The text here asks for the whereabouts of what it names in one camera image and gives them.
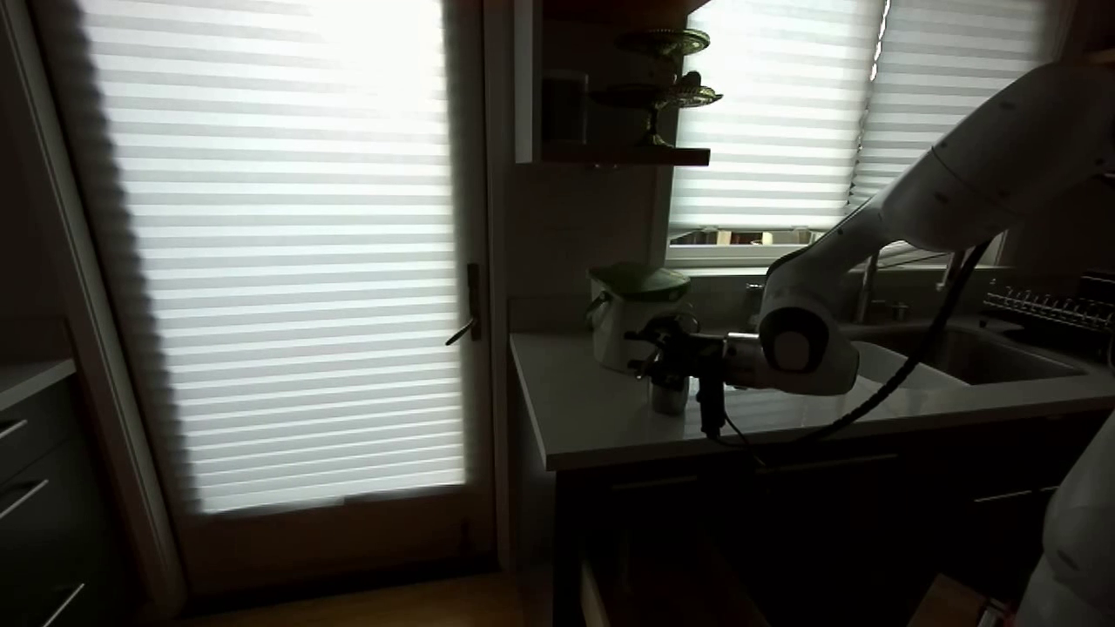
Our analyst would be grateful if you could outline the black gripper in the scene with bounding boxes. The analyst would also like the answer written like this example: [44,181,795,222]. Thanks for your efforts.
[630,316,728,439]

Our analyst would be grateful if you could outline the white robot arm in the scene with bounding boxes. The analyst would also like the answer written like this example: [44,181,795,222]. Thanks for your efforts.
[630,47,1115,627]

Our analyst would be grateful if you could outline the white window blind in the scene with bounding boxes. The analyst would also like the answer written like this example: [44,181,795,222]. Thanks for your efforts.
[668,0,1063,230]

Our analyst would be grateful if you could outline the kitchen sink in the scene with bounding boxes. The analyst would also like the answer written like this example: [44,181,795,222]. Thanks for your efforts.
[911,324,1083,386]

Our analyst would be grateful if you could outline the dish rack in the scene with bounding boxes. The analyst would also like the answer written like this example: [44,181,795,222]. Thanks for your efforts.
[982,271,1115,346]

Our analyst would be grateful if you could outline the white door blind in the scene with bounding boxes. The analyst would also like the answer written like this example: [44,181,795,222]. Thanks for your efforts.
[82,0,466,514]

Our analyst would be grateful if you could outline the dark kitchen cabinet drawers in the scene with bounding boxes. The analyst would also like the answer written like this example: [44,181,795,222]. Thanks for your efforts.
[0,361,121,627]

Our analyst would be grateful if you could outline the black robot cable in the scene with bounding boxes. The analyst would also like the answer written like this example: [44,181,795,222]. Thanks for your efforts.
[718,230,1004,448]

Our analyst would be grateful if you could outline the black door handle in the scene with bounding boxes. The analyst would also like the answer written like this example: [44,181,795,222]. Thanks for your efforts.
[443,262,481,346]

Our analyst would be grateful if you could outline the wooden wall shelf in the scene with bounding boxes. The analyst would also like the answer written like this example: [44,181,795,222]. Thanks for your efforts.
[510,0,718,167]

